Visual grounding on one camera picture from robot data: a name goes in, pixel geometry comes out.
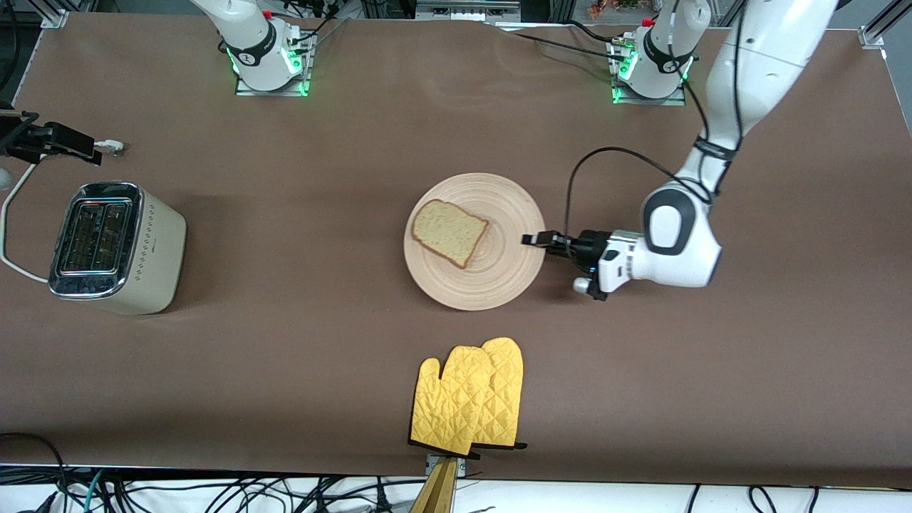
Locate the small metal bracket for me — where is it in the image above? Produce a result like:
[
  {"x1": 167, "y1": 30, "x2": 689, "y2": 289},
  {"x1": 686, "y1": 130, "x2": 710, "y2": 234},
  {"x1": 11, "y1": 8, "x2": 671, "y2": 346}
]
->
[{"x1": 425, "y1": 455, "x2": 467, "y2": 478}]

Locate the long black base cable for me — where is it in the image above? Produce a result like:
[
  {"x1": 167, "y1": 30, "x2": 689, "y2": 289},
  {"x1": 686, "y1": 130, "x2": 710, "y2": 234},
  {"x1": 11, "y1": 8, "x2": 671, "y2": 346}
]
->
[{"x1": 492, "y1": 20, "x2": 628, "y2": 61}]

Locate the white toaster power cord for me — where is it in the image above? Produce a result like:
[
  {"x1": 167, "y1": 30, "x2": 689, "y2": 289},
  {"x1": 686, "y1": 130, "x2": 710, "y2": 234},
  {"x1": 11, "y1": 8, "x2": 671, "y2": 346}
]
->
[{"x1": 0, "y1": 139, "x2": 128, "y2": 284}]

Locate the short black base cable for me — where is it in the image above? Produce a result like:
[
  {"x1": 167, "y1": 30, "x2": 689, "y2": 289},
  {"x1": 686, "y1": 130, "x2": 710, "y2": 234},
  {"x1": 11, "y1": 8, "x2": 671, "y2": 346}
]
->
[{"x1": 281, "y1": 0, "x2": 351, "y2": 58}]

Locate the round wooden plate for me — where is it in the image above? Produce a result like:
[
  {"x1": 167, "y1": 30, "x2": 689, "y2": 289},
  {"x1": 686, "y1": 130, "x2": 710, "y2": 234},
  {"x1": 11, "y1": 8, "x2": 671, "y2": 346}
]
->
[{"x1": 403, "y1": 173, "x2": 547, "y2": 311}]

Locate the silver background equipment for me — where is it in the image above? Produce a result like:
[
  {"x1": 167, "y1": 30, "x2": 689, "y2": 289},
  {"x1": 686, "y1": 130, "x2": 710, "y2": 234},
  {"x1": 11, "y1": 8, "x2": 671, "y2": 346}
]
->
[{"x1": 415, "y1": 0, "x2": 521, "y2": 22}]

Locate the looped black floor cable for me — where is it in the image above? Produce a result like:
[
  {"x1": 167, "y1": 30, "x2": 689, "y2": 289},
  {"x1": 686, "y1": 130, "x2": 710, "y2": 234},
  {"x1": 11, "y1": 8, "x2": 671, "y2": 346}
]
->
[{"x1": 0, "y1": 432, "x2": 68, "y2": 513}]

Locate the teal cable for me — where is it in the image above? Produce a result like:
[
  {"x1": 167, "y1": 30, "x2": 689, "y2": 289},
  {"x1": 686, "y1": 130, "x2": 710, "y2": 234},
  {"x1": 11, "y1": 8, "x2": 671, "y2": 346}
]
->
[{"x1": 82, "y1": 469, "x2": 108, "y2": 513}]

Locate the brown table cover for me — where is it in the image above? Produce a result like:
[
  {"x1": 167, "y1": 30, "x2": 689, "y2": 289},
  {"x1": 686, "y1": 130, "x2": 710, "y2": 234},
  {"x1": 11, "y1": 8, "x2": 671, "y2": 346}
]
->
[{"x1": 0, "y1": 11, "x2": 912, "y2": 492}]

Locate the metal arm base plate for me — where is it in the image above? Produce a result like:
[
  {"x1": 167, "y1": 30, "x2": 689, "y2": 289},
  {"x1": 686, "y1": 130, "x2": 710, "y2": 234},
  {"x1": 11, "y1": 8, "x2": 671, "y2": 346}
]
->
[
  {"x1": 611, "y1": 39, "x2": 688, "y2": 106},
  {"x1": 234, "y1": 28, "x2": 314, "y2": 98}
]

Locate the yellow quilted oven mitt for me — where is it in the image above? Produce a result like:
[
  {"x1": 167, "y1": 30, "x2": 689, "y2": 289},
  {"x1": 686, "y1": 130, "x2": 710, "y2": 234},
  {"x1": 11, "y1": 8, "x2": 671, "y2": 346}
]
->
[
  {"x1": 470, "y1": 337, "x2": 528, "y2": 450},
  {"x1": 410, "y1": 346, "x2": 494, "y2": 457}
]

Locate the cream and chrome toaster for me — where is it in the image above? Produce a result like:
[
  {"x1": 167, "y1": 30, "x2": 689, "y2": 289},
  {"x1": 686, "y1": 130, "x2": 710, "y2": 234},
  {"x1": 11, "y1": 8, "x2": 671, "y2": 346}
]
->
[{"x1": 48, "y1": 181, "x2": 187, "y2": 316}]

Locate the wooden camera stand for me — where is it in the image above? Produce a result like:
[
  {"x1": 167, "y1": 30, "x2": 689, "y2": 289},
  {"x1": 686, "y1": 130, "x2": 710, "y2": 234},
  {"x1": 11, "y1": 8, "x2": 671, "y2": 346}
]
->
[{"x1": 410, "y1": 456, "x2": 460, "y2": 513}]

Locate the bread slice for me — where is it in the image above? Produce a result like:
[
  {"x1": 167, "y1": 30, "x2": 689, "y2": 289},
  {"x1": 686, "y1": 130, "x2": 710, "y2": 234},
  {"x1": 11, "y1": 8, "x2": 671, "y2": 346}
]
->
[{"x1": 411, "y1": 199, "x2": 490, "y2": 269}]

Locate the aluminium frame profile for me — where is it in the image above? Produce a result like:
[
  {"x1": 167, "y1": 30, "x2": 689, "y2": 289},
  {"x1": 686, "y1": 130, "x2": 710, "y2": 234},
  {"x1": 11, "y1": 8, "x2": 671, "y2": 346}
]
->
[
  {"x1": 859, "y1": 0, "x2": 912, "y2": 49},
  {"x1": 39, "y1": 0, "x2": 97, "y2": 29}
]

